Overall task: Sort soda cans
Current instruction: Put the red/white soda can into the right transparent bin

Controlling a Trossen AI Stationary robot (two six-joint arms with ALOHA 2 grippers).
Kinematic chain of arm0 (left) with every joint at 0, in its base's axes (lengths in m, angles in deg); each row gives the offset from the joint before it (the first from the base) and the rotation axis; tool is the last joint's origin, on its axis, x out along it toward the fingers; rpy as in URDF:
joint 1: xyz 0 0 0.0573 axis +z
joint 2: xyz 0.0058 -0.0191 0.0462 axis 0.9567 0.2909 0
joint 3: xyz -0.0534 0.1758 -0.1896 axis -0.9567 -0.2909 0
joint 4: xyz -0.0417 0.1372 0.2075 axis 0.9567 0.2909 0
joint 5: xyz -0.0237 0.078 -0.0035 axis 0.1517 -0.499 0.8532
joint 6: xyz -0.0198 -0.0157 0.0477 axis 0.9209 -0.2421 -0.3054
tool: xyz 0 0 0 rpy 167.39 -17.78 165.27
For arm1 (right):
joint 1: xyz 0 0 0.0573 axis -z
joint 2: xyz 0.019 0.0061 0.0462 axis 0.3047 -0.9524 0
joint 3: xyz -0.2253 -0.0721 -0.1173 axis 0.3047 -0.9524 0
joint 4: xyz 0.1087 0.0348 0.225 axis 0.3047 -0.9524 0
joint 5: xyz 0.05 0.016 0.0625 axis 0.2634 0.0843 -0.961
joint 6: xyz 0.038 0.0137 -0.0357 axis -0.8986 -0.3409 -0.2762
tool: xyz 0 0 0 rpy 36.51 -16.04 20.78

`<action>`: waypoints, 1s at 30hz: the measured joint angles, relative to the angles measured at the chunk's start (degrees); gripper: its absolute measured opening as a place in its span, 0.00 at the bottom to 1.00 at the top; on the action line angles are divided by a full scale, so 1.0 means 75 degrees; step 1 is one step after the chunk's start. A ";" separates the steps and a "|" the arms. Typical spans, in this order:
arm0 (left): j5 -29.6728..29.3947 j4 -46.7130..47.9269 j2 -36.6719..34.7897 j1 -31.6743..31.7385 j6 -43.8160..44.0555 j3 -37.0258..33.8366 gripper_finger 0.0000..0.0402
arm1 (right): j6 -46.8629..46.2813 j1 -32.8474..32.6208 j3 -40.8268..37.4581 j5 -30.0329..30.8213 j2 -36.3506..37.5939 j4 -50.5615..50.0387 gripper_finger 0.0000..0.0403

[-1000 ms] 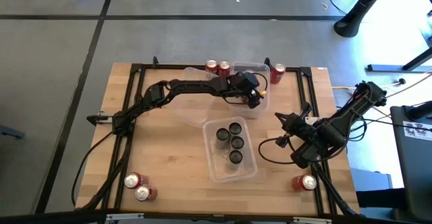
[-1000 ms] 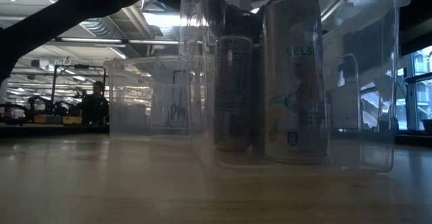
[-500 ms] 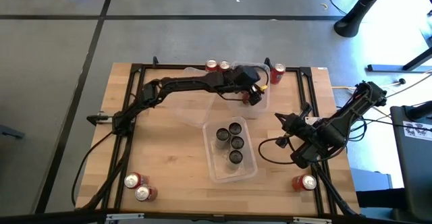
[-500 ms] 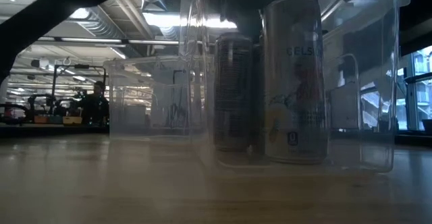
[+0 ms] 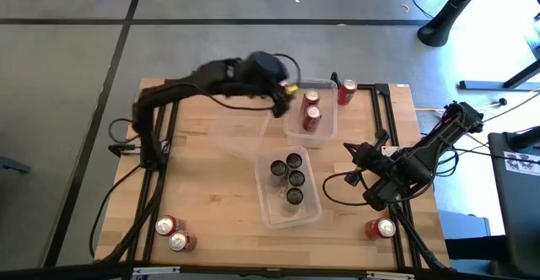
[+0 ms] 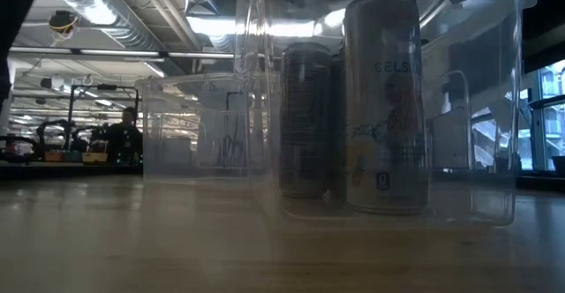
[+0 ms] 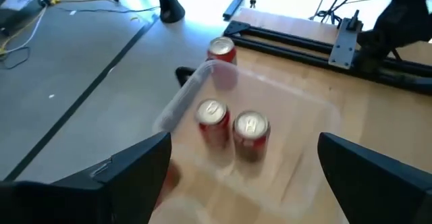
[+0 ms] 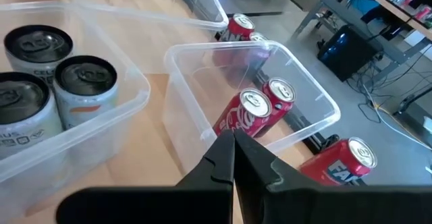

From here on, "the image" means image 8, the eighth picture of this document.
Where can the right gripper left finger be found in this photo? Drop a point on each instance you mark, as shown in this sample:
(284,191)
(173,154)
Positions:
(152,205)

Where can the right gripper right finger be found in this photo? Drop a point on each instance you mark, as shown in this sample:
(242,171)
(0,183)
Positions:
(337,205)

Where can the red Fanta soda can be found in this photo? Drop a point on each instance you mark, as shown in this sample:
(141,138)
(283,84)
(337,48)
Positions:
(238,30)
(337,165)

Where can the silver Celsius can black top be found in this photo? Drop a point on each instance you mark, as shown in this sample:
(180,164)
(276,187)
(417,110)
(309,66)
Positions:
(86,82)
(38,48)
(20,106)

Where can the clear plastic storage bin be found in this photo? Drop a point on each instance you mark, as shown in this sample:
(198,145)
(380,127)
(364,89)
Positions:
(189,92)
(101,139)
(152,40)

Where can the black desk foot bar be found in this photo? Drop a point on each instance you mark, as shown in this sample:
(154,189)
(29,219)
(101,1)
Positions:
(410,104)

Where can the black computer tower blue light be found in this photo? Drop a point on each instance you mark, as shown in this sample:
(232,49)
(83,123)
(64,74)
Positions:
(344,55)

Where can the wooden top desk grey frame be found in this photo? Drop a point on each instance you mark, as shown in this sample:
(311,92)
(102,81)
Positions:
(395,53)

